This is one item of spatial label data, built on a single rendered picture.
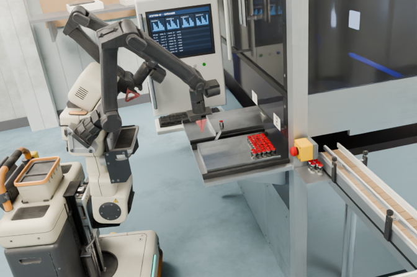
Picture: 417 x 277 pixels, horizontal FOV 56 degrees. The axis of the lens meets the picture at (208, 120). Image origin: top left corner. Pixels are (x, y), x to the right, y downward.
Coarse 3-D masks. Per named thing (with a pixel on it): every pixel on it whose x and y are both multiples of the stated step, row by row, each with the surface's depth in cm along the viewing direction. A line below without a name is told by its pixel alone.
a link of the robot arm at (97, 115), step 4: (100, 108) 153; (92, 112) 153; (96, 112) 152; (100, 112) 152; (92, 116) 152; (96, 116) 151; (100, 116) 152; (92, 120) 151; (96, 120) 150; (100, 120) 151; (96, 124) 151; (100, 124) 152
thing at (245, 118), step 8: (216, 112) 229; (224, 112) 230; (232, 112) 231; (240, 112) 232; (248, 112) 232; (256, 112) 231; (208, 120) 221; (216, 120) 226; (224, 120) 225; (232, 120) 224; (240, 120) 223; (248, 120) 222; (256, 120) 221; (264, 120) 220; (216, 128) 217; (224, 128) 216; (232, 128) 215; (240, 128) 207; (248, 128) 208; (256, 128) 209; (264, 128) 210; (272, 128) 211
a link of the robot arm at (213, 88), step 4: (208, 80) 164; (212, 80) 164; (216, 80) 165; (200, 84) 156; (208, 84) 162; (212, 84) 162; (216, 84) 163; (196, 88) 156; (200, 88) 157; (204, 88) 161; (208, 88) 161; (212, 88) 163; (216, 88) 164; (196, 92) 158; (200, 92) 159; (208, 92) 163; (212, 92) 164; (216, 92) 164; (208, 96) 164
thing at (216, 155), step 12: (204, 144) 197; (216, 144) 198; (228, 144) 199; (240, 144) 198; (204, 156) 190; (216, 156) 189; (228, 156) 188; (240, 156) 187; (276, 156) 177; (216, 168) 173; (228, 168) 175
